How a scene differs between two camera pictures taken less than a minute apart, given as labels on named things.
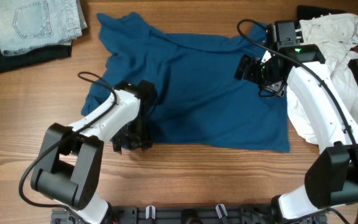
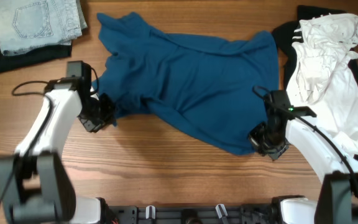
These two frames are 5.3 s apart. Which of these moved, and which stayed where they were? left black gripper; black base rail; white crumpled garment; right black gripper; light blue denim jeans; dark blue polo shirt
Moved: right black gripper; left black gripper
Stayed: white crumpled garment; light blue denim jeans; dark blue polo shirt; black base rail
